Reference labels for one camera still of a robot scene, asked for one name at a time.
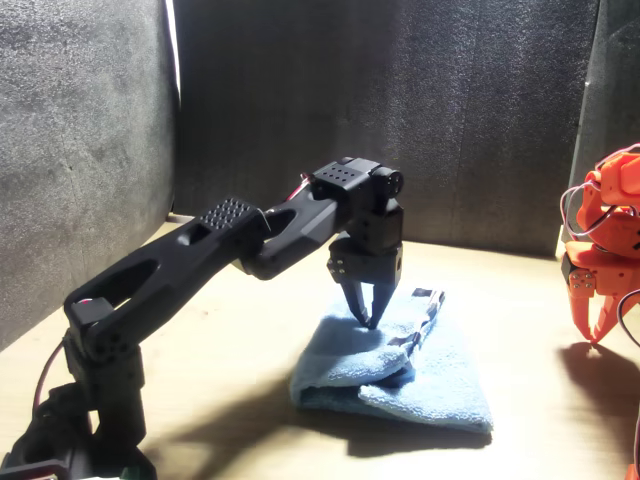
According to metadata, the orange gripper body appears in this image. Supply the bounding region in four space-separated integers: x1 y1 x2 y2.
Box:
559 240 640 302

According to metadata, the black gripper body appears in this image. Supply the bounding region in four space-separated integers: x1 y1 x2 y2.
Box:
327 239 405 290

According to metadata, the light blue towel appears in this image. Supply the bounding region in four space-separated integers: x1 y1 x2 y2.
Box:
288 285 495 434

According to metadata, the dark grey foam panel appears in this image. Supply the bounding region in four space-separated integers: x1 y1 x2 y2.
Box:
0 0 181 351
171 0 601 260
561 0 640 251

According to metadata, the orange arm base cable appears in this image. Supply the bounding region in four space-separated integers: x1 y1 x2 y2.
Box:
618 293 640 349

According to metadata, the orange gripper servo cable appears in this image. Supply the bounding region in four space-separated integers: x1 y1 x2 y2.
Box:
559 142 640 239

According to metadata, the black gripper servo cable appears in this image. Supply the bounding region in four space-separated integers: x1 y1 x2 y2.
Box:
284 172 316 204

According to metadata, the black arm base cable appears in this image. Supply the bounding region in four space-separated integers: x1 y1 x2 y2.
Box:
32 342 69 416

